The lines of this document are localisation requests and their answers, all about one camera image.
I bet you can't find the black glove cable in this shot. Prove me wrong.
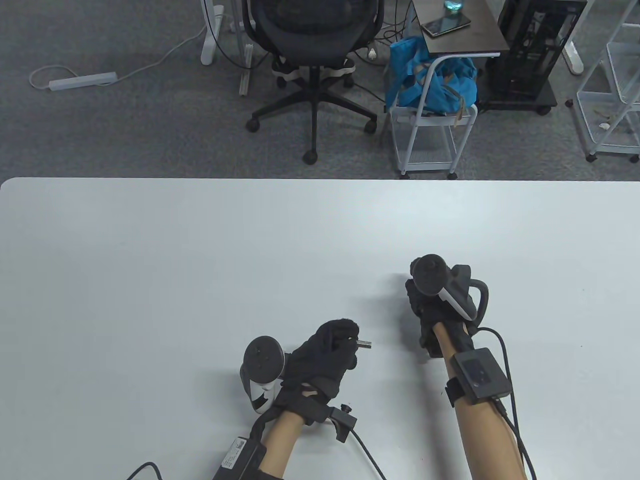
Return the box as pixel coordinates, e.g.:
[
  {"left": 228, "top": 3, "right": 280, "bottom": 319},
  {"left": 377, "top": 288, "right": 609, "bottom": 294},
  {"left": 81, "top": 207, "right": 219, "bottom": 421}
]
[
  {"left": 249, "top": 406, "right": 282, "bottom": 443},
  {"left": 475, "top": 326, "right": 538, "bottom": 480}
]

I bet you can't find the grey left hand controller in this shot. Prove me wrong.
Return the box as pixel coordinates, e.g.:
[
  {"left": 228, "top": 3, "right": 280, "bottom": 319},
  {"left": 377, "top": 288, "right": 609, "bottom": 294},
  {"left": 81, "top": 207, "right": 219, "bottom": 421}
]
[{"left": 241, "top": 336, "right": 288, "bottom": 415}]

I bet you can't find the wide white desk leg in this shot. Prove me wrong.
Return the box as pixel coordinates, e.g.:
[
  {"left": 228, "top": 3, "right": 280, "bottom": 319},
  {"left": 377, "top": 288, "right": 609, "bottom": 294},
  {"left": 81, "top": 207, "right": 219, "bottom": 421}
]
[{"left": 200, "top": 0, "right": 225, "bottom": 66}]

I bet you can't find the black computer case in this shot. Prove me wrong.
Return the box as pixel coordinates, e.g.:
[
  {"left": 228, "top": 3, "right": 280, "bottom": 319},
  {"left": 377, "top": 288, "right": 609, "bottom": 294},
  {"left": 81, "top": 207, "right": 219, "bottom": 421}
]
[{"left": 482, "top": 0, "right": 588, "bottom": 101}]

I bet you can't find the white power strip cable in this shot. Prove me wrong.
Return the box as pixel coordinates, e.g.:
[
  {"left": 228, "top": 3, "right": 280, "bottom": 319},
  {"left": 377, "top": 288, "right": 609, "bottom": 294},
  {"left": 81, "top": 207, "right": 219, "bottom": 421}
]
[{"left": 28, "top": 22, "right": 208, "bottom": 91}]

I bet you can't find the grey hand controller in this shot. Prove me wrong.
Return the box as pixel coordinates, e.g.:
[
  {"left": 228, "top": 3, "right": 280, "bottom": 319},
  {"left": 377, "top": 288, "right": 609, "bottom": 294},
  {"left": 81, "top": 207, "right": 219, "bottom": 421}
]
[
  {"left": 241, "top": 336, "right": 288, "bottom": 415},
  {"left": 409, "top": 254, "right": 491, "bottom": 327}
]

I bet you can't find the person's left forearm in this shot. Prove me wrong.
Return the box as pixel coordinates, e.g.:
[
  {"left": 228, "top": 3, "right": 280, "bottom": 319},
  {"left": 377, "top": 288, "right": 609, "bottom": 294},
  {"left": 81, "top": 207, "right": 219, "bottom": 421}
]
[{"left": 257, "top": 411, "right": 307, "bottom": 480}]

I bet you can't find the black floor cable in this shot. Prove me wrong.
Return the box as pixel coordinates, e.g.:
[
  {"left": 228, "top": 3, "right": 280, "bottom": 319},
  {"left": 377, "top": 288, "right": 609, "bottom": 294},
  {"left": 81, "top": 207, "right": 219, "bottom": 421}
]
[{"left": 350, "top": 81, "right": 389, "bottom": 106}]

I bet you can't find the black office chair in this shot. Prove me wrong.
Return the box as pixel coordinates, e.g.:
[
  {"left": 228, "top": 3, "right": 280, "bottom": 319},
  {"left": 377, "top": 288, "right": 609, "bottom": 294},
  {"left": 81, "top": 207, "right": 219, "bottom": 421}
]
[{"left": 241, "top": 0, "right": 386, "bottom": 166}]

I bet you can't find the blue fabric bag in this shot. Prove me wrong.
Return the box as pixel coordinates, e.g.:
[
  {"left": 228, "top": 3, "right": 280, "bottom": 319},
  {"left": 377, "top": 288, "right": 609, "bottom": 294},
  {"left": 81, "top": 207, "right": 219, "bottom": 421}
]
[{"left": 385, "top": 36, "right": 479, "bottom": 115}]

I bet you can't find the dark brown side table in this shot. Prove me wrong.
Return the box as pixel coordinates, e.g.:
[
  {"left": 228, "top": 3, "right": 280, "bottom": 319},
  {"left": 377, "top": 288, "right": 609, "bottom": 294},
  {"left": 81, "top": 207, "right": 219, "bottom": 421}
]
[{"left": 410, "top": 0, "right": 511, "bottom": 113}]

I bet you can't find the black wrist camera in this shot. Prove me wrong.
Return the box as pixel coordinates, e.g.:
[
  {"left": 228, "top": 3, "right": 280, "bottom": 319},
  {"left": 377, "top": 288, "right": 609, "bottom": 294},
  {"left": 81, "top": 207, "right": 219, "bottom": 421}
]
[
  {"left": 330, "top": 403, "right": 358, "bottom": 444},
  {"left": 419, "top": 325, "right": 445, "bottom": 359}
]

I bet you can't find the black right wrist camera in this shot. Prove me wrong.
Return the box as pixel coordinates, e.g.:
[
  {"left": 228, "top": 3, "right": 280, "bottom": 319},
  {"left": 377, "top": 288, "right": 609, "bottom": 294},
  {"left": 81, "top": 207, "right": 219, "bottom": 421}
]
[{"left": 419, "top": 325, "right": 445, "bottom": 359}]

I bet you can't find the black wheeled stand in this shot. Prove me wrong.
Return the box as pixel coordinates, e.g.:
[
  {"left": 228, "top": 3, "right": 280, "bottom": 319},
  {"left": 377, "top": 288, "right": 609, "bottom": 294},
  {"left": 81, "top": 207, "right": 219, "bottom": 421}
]
[{"left": 475, "top": 80, "right": 558, "bottom": 117}]

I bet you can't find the grey right hand controller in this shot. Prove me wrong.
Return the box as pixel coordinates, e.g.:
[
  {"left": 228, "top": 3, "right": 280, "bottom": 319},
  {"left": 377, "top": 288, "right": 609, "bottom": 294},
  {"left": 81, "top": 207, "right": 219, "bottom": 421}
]
[{"left": 409, "top": 254, "right": 491, "bottom": 327}]

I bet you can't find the person's left hand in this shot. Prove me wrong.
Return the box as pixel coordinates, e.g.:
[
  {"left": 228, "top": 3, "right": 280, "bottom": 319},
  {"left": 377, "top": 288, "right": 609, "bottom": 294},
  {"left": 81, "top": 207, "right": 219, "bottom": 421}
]
[{"left": 274, "top": 319, "right": 361, "bottom": 427}]

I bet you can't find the black labelled battery pack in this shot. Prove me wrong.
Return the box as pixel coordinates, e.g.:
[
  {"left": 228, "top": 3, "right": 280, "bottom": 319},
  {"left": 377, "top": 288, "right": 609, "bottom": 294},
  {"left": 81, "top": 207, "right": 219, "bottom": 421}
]
[{"left": 212, "top": 436, "right": 268, "bottom": 480}]

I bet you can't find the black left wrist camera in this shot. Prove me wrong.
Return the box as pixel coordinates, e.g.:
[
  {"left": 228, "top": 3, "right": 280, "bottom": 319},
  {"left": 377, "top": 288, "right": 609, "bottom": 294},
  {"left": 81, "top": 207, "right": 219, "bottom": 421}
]
[{"left": 330, "top": 403, "right": 358, "bottom": 444}]

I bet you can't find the white power strip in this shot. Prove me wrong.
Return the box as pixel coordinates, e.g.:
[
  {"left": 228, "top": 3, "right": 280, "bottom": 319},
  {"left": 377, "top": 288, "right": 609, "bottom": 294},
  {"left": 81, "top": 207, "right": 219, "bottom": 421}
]
[{"left": 48, "top": 71, "right": 119, "bottom": 92}]

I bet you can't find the plain black battery pack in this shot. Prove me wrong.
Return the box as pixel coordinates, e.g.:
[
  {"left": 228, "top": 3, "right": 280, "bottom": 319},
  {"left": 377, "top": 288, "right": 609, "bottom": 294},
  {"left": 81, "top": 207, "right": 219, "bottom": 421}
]
[{"left": 445, "top": 348, "right": 513, "bottom": 407}]

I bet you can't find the black left glove cable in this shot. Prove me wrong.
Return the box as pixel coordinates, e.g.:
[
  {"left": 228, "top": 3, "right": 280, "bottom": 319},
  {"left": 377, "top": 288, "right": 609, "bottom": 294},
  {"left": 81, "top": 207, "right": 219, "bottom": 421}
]
[{"left": 249, "top": 406, "right": 282, "bottom": 443}]

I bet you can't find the narrow white desk leg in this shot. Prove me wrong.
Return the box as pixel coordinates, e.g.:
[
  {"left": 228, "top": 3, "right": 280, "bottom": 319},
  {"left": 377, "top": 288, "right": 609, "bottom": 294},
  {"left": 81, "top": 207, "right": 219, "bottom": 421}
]
[{"left": 239, "top": 0, "right": 256, "bottom": 97}]

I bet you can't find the thin black cable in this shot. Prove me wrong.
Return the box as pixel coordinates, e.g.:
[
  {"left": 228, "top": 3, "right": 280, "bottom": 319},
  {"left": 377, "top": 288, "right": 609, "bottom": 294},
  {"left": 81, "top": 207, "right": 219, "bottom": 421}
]
[
  {"left": 350, "top": 429, "right": 388, "bottom": 480},
  {"left": 125, "top": 461, "right": 163, "bottom": 480}
]

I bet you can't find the person's right hand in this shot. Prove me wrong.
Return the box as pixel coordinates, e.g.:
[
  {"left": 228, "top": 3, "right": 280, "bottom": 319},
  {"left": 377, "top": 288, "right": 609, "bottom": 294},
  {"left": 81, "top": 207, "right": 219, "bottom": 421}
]
[{"left": 404, "top": 277, "right": 477, "bottom": 358}]

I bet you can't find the black smartphone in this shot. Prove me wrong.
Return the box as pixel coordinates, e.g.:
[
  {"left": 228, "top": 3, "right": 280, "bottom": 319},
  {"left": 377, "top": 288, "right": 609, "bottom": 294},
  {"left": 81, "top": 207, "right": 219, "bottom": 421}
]
[{"left": 420, "top": 15, "right": 472, "bottom": 38}]

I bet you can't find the white desk foot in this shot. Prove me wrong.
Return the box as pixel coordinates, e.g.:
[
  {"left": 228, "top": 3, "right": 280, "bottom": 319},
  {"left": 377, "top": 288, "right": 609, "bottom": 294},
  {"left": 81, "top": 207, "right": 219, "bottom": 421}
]
[{"left": 562, "top": 0, "right": 586, "bottom": 76}]

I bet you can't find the black right glove cable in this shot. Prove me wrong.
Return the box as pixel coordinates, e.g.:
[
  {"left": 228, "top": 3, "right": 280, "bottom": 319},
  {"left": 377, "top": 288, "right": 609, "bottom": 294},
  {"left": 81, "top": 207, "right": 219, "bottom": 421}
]
[{"left": 475, "top": 326, "right": 538, "bottom": 480}]

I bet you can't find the person's right forearm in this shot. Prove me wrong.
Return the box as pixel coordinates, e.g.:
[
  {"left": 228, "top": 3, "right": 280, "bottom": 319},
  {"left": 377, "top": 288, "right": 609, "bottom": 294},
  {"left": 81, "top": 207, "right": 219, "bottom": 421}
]
[{"left": 431, "top": 322, "right": 528, "bottom": 480}]

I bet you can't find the white mesh rolling rack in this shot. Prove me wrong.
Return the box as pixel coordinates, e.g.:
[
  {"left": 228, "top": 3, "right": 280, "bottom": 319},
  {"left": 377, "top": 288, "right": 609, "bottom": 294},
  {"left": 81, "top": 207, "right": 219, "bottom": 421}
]
[{"left": 566, "top": 0, "right": 640, "bottom": 163}]

